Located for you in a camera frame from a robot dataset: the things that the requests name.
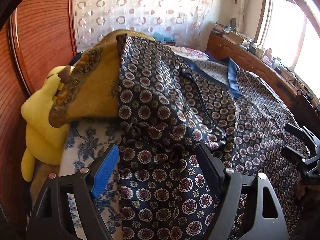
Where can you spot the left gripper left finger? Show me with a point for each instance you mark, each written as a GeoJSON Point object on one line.
{"type": "Point", "coordinates": [51, 217]}

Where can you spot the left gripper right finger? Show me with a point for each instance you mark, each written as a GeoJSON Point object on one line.
{"type": "Point", "coordinates": [251, 199]}

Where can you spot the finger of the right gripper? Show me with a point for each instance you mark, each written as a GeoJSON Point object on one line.
{"type": "Point", "coordinates": [292, 155]}
{"type": "Point", "coordinates": [301, 133]}

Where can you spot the navy medallion patterned silk garment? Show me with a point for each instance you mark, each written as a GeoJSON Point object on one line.
{"type": "Point", "coordinates": [167, 106]}

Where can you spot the yellow plush toy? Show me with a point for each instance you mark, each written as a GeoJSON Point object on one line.
{"type": "Point", "coordinates": [43, 142]}

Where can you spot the blue floral white bedsheet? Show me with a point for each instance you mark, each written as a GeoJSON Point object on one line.
{"type": "Point", "coordinates": [91, 153]}

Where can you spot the long wooden sideboard cabinet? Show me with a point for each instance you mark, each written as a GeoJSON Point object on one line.
{"type": "Point", "coordinates": [297, 103]}

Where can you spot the cardboard box on sideboard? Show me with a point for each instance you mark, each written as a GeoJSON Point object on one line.
{"type": "Point", "coordinates": [233, 38]}

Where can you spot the pink floral quilt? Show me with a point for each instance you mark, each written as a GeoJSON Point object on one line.
{"type": "Point", "coordinates": [189, 53]}

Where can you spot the folded mustard gold cloth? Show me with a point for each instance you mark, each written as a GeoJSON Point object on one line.
{"type": "Point", "coordinates": [91, 89]}

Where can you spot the small blue toy object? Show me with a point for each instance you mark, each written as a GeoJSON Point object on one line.
{"type": "Point", "coordinates": [163, 39]}

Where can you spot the sheer circle patterned curtain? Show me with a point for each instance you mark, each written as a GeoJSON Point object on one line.
{"type": "Point", "coordinates": [180, 19]}

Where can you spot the window with wooden frame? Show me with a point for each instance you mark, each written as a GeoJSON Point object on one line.
{"type": "Point", "coordinates": [286, 30]}

